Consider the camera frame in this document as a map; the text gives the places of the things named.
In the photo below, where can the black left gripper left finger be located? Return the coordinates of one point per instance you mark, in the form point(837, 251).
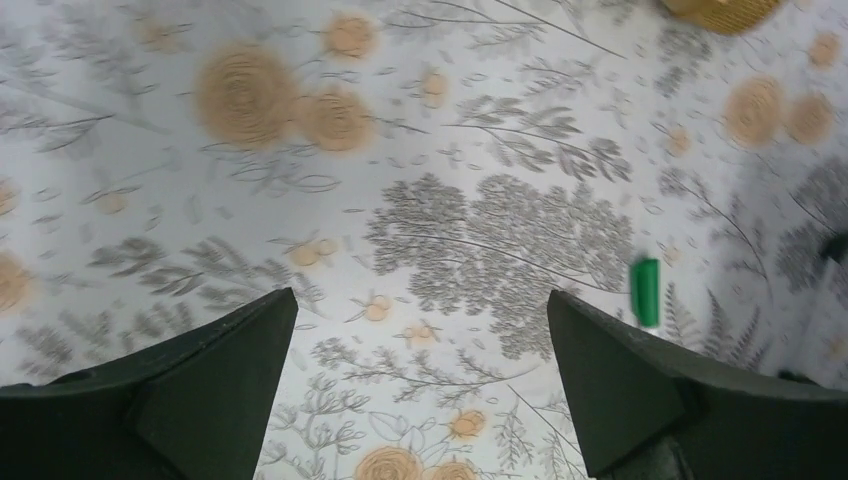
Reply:
point(193, 407)

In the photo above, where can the green capped whiteboard marker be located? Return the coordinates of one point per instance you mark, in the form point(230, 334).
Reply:
point(645, 292)

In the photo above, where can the floral patterned table mat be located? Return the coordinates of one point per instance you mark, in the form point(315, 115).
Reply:
point(421, 174)

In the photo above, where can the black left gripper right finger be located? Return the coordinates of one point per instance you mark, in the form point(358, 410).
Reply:
point(645, 408)

